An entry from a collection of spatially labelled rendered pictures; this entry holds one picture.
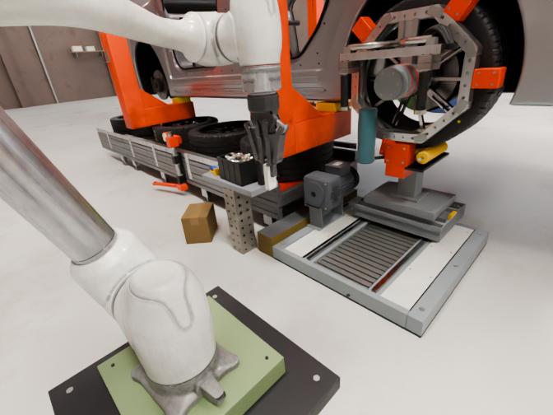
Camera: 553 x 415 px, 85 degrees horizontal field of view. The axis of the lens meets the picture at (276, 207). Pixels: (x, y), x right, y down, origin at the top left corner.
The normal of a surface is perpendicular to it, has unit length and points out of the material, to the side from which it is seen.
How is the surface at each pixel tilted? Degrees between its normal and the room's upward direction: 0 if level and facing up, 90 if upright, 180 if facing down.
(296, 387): 0
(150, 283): 5
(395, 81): 90
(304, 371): 0
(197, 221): 90
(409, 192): 90
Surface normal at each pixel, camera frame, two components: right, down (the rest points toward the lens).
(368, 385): -0.08, -0.90
